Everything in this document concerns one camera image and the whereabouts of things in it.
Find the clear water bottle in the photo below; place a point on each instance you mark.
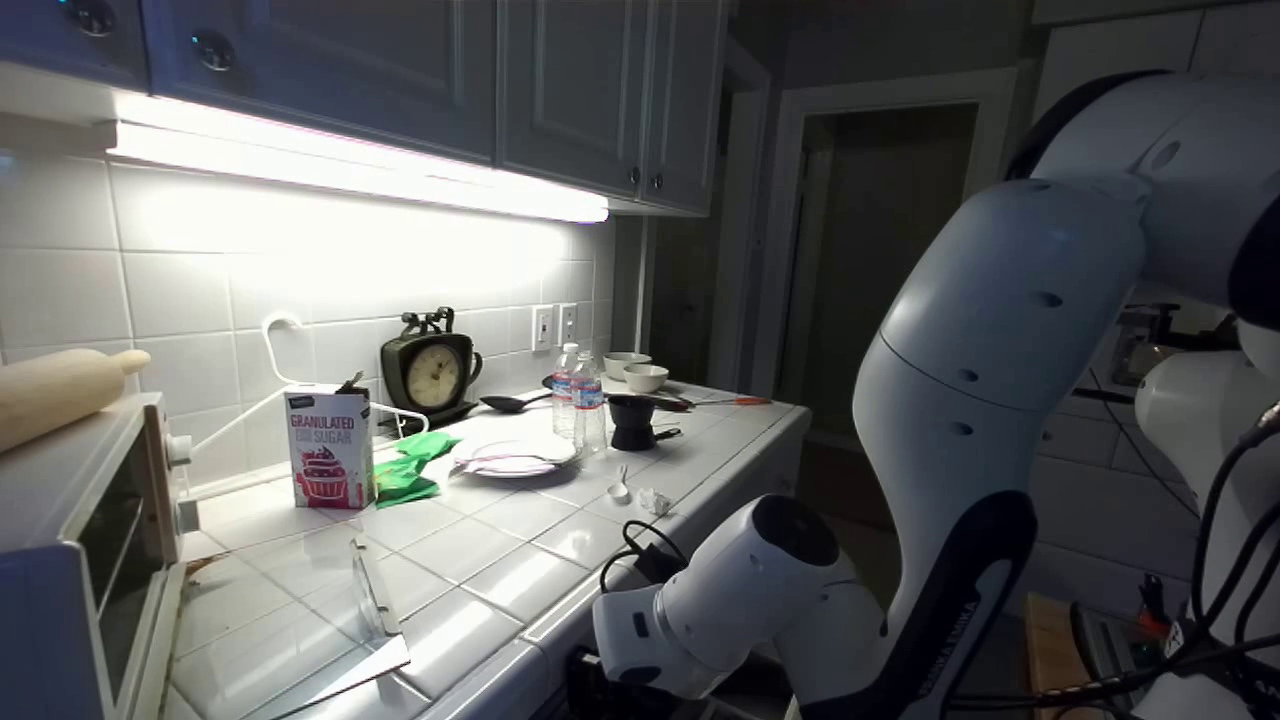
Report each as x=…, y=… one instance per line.
x=579, y=403

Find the white light switch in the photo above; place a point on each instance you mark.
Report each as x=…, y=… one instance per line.
x=564, y=321

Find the white wall outlet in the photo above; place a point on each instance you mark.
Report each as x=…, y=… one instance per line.
x=542, y=328

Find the black ladle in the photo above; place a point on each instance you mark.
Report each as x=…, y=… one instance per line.
x=508, y=405

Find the white plate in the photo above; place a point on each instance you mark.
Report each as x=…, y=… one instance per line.
x=518, y=457

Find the black cup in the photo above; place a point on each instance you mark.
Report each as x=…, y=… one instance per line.
x=634, y=424

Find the white bowl far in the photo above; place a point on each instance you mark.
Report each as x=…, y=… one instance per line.
x=616, y=365

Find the white bowl near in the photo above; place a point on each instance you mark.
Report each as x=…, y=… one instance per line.
x=644, y=379

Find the white bowl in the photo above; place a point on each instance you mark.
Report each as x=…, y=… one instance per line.
x=616, y=365
x=644, y=379

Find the upper blue cabinets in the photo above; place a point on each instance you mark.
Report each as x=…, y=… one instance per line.
x=611, y=99

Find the metal spatula on counter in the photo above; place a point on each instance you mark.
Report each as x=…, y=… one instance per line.
x=376, y=624

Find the under-cabinet light bar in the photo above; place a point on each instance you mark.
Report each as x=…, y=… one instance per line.
x=203, y=139

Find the pink white carton box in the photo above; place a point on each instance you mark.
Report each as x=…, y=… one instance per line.
x=330, y=445

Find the toaster oven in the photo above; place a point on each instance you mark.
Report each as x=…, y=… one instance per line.
x=88, y=577

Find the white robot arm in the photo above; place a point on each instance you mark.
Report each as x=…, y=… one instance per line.
x=1128, y=178

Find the green cloth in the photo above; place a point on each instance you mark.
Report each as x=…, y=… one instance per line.
x=401, y=475

